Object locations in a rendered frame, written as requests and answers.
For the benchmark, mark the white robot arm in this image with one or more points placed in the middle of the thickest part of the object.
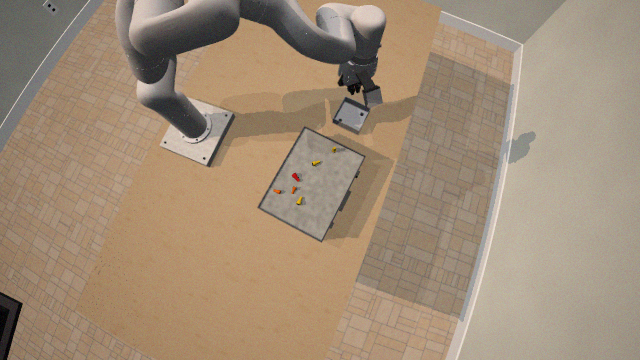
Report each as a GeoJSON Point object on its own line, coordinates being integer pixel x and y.
{"type": "Point", "coordinates": [156, 36]}

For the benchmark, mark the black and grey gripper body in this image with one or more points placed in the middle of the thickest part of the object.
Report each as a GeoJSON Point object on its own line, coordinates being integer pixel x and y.
{"type": "Point", "coordinates": [349, 70]}

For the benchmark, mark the grey flat rectangular case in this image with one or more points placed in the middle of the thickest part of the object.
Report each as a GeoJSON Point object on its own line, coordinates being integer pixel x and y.
{"type": "Point", "coordinates": [323, 187]}

